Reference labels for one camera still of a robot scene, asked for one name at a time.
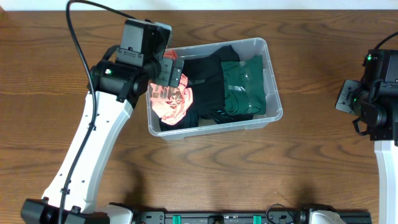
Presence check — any dark navy garment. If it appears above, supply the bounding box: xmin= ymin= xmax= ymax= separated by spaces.
xmin=159 ymin=110 xmax=199 ymax=131

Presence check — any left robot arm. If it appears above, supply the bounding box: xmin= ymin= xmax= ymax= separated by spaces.
xmin=21 ymin=57 xmax=183 ymax=223

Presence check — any clear plastic storage bin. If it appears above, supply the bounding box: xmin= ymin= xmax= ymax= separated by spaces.
xmin=146 ymin=37 xmax=283 ymax=141

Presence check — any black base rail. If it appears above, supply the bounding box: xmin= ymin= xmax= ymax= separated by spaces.
xmin=132 ymin=203 xmax=373 ymax=224

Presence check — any black shirt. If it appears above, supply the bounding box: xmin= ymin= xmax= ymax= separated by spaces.
xmin=197 ymin=45 xmax=253 ymax=124

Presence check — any dark green garment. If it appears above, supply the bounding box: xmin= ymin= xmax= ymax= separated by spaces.
xmin=221 ymin=55 xmax=267 ymax=115

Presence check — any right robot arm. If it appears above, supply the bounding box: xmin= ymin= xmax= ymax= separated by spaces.
xmin=335 ymin=49 xmax=397 ymax=224

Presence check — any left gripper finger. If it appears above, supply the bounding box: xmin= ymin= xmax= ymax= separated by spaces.
xmin=155 ymin=57 xmax=174 ymax=86
xmin=169 ymin=59 xmax=184 ymax=87

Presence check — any coral orange shirt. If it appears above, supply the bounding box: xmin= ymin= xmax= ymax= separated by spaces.
xmin=149 ymin=68 xmax=193 ymax=126

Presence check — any black garment with tape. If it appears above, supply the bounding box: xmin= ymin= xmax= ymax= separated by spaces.
xmin=183 ymin=54 xmax=224 ymax=114

